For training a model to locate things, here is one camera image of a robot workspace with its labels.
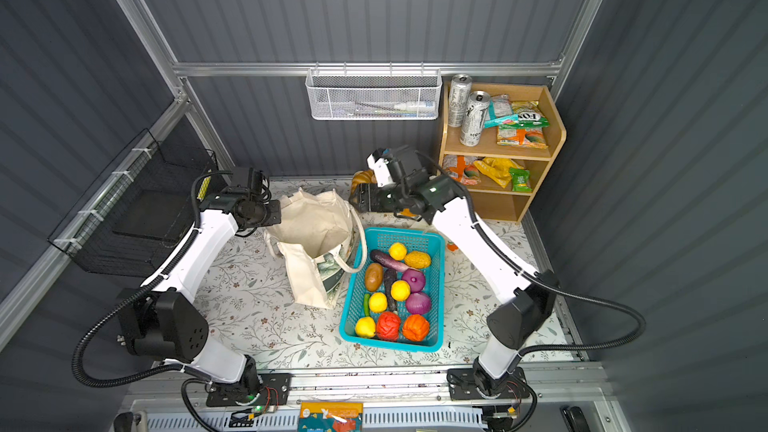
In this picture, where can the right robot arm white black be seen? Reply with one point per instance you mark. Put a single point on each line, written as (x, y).
(526, 296)

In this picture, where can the purple onion lower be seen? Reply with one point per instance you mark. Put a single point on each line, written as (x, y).
(418, 303)

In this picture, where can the yellow lemon top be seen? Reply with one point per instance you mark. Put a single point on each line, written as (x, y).
(398, 251)

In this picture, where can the purple eggplant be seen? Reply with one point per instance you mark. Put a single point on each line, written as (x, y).
(387, 261)

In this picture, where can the yellow lemon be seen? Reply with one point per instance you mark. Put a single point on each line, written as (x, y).
(398, 251)
(400, 291)
(365, 327)
(378, 303)

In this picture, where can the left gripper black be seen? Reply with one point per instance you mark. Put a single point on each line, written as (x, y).
(275, 217)

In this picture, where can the red tomato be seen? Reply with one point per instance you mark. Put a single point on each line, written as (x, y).
(388, 326)

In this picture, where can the green chips bag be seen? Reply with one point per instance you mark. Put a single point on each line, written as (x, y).
(527, 115)

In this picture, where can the orange pumpkin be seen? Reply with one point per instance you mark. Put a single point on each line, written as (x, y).
(416, 328)

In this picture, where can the white wire wall basket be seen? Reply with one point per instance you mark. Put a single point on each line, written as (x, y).
(333, 97)

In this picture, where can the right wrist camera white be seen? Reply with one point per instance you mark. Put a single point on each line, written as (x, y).
(379, 164)

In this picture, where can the wooden shelf unit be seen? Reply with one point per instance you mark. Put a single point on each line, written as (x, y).
(491, 201)

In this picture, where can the orange snack bag top shelf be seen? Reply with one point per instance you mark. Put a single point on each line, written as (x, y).
(521, 137)

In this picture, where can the yellow lemon left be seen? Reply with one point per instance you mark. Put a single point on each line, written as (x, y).
(378, 303)

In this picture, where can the teal snack packet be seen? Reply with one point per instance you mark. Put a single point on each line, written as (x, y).
(500, 112)

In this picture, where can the beige canvas tote bag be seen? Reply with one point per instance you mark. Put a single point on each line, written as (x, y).
(317, 237)

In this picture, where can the purple onion upper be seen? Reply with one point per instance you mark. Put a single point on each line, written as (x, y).
(415, 279)

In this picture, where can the silver can rear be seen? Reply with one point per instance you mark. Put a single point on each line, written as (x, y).
(460, 88)

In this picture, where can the white tube in basket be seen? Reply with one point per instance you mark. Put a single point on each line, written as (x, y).
(407, 108)

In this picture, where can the orange snack bag shelf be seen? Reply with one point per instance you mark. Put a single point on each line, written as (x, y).
(461, 168)
(521, 137)

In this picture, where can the brown potato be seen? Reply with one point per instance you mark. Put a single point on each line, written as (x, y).
(373, 277)

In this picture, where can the silver can front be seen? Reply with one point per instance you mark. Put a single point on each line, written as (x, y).
(475, 116)

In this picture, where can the yellow snack bag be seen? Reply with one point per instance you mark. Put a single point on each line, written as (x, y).
(497, 169)

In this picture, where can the orange yellow mango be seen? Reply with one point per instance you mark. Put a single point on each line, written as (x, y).
(418, 260)

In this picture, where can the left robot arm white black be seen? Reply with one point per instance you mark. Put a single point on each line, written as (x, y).
(159, 319)

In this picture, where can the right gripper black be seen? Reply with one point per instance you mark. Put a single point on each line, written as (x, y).
(378, 193)

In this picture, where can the purple onion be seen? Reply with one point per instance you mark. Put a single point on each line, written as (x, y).
(415, 279)
(418, 303)

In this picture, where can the colourful box at front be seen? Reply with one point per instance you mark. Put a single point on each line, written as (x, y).
(330, 417)

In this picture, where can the orange snack bag lower shelf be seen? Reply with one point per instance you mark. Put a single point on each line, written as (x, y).
(461, 168)

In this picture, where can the silver can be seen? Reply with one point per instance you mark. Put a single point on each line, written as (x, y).
(460, 88)
(475, 116)

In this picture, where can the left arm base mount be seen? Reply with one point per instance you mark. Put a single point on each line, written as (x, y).
(270, 389)

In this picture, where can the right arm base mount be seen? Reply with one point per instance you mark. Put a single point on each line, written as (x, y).
(473, 383)

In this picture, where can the green chili pepper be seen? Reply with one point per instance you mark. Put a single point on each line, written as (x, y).
(366, 307)

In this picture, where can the black wire wall basket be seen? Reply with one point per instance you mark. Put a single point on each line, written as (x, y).
(131, 223)

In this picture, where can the teal plastic basket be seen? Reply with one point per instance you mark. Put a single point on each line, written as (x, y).
(382, 238)

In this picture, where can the yellow lemon bottom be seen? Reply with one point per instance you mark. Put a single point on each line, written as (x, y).
(365, 327)

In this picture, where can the bread rolls tray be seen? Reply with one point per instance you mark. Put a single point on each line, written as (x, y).
(366, 176)

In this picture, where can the small green snack packet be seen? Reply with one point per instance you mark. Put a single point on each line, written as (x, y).
(520, 179)

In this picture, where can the yellow lemon middle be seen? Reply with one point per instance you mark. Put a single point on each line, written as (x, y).
(400, 291)

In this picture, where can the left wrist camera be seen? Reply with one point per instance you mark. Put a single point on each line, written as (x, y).
(248, 181)

